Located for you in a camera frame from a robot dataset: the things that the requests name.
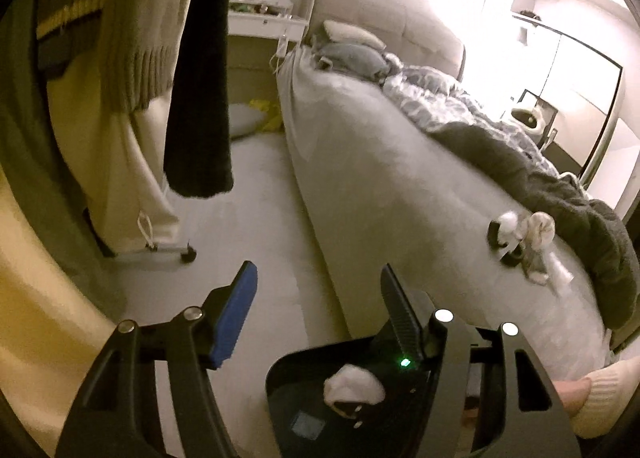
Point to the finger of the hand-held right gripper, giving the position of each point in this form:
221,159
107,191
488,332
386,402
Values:
350,413

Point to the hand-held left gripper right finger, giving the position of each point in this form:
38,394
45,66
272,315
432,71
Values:
405,323

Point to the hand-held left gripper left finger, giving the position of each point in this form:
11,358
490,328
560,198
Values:
234,323

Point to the white tissue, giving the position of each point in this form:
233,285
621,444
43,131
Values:
350,383
511,222

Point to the black trash bin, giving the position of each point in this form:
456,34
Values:
295,388

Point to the small white tissue scrap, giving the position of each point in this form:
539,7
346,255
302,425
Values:
537,274

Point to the pile of socks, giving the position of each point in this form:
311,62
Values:
540,233

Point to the person's right forearm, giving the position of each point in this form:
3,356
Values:
610,388

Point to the clothes rack base with wheel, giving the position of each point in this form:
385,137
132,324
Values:
187,253

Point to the grey bed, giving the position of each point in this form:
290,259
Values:
380,178

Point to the dark grey fleece blanket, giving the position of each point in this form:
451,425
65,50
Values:
550,198

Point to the cream hanging cloth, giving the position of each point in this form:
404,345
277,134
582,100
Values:
35,318

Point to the grey cushion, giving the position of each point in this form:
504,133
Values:
242,121

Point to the yellow plastic bag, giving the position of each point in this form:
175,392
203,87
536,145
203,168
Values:
267,113

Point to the grey patterned duvet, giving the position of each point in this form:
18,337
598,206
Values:
435,98

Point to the black hanging garment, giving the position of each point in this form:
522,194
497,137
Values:
200,88

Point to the grey pillow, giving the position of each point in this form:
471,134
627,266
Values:
350,58

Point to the olive green hanging garment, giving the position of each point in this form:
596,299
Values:
25,138

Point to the white power strip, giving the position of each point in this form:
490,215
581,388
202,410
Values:
282,46

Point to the white pillow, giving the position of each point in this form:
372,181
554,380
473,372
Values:
350,32

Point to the white vanity desk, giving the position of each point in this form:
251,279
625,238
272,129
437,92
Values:
265,26

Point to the grey upholstered headboard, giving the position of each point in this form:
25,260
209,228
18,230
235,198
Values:
380,13

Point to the pile of desk clutter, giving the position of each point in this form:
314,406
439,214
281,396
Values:
255,8

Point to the dark item on shelf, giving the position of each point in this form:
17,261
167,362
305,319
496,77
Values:
532,16

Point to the black frame chair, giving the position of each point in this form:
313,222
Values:
550,111

